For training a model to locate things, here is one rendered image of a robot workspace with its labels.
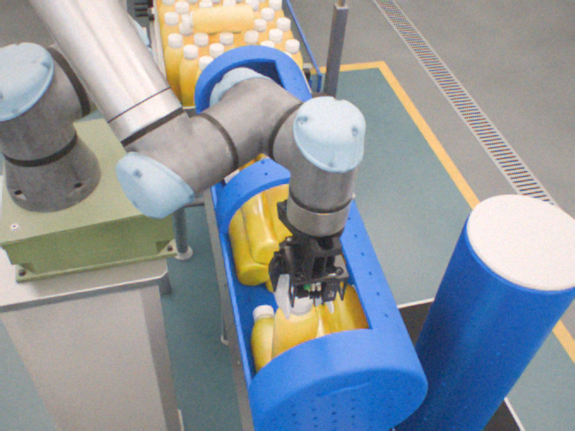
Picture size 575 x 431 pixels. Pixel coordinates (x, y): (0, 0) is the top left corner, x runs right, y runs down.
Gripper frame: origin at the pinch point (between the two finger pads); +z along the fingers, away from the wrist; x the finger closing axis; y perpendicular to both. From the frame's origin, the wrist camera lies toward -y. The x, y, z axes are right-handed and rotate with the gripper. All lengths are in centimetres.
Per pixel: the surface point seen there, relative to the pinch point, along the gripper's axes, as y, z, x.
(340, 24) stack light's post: -116, 22, 42
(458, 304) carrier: -19, 40, 46
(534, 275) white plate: -13, 22, 55
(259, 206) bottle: -32.1, 13.1, 0.4
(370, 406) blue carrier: 11.4, 15.9, 10.3
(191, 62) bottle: -95, 20, -7
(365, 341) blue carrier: 7.0, 3.1, 8.7
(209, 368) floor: -62, 127, -9
